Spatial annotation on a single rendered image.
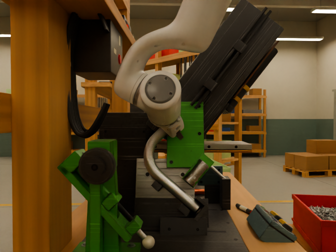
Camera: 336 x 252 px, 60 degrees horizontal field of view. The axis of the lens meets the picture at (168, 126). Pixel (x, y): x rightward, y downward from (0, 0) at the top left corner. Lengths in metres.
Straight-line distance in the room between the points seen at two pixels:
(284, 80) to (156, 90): 10.36
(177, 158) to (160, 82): 0.36
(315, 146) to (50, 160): 7.04
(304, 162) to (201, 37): 6.36
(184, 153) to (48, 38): 0.49
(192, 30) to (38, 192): 0.50
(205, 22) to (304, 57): 10.75
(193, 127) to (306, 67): 10.46
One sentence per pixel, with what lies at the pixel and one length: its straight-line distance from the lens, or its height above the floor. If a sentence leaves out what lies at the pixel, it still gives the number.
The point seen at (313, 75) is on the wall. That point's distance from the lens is 11.37.
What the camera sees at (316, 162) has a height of 0.31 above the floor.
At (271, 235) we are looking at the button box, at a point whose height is 0.92.
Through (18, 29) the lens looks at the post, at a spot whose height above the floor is 1.42.
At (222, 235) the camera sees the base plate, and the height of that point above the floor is 0.90.
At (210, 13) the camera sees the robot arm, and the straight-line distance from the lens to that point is 0.59.
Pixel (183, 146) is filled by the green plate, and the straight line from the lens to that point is 0.90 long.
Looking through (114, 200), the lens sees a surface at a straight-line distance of 0.65.
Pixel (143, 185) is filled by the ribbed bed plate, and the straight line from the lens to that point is 0.91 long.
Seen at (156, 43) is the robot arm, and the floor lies 1.37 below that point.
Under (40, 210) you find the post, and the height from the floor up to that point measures 1.01.
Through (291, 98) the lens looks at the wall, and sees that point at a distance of 10.93.
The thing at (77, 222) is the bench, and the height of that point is 0.88.
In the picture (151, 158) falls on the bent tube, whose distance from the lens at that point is 0.86.
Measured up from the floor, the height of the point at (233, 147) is 1.12.
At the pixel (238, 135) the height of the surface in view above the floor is 1.01.
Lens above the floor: 1.21
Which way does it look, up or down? 1 degrees down
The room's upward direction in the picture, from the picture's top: straight up
